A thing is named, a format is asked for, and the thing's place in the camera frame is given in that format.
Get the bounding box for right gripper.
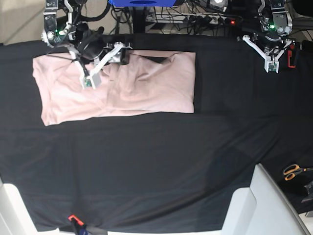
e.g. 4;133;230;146
66;25;132;89

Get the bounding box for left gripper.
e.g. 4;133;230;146
237;34;296;73

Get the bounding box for pink T-shirt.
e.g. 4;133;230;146
33;50;196;126

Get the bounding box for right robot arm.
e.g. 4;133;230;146
42;0;132;89

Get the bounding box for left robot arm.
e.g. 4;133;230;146
237;0;296;73

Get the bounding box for red black clamp right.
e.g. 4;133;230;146
287;42;301;69

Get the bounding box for red black clamp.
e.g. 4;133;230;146
287;42;301;69
67;214;108;235

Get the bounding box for black monitor stand pole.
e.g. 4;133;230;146
132;7;147;34

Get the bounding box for blue box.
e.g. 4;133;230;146
109;0;176;7

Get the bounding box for power strip with red light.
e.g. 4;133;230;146
146;12;236;25

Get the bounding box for black table cloth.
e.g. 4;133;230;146
0;34;313;233

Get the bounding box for black object right edge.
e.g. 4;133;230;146
301;181;313;218

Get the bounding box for red black clamp bottom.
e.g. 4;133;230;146
67;214;108;235

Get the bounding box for orange handled scissors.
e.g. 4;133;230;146
283;164;313;181

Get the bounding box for white table frame right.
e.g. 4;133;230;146
221;164;310;235

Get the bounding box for white table frame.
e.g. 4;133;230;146
0;182;60;235
221;164;310;235

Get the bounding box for white table frame left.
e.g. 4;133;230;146
0;182;60;235

